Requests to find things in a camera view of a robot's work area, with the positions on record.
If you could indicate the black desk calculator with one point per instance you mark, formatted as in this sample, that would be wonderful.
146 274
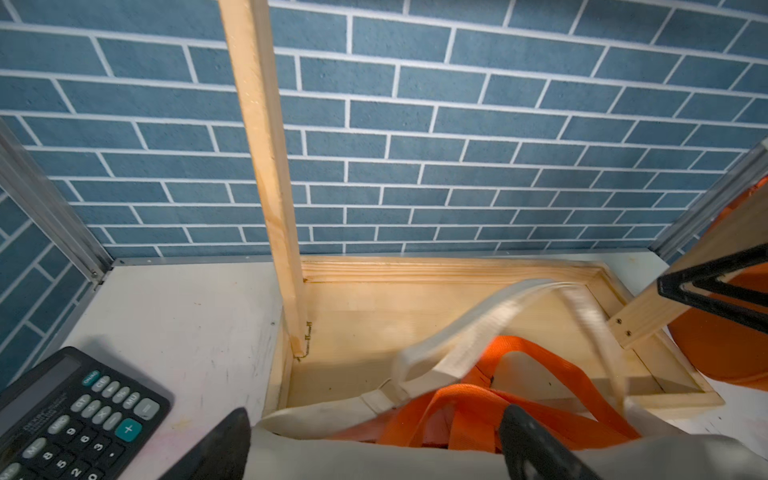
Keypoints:
73 417

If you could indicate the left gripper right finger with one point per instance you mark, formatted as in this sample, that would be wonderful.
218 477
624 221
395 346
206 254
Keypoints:
531 452

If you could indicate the wooden hanging rack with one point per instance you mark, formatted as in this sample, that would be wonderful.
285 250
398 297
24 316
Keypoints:
348 316

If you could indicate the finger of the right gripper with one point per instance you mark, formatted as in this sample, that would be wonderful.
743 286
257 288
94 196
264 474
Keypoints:
702 287

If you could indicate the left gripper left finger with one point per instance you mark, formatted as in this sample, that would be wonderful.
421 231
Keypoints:
220 455

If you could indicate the beige sling bag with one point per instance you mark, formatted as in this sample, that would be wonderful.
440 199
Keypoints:
438 414

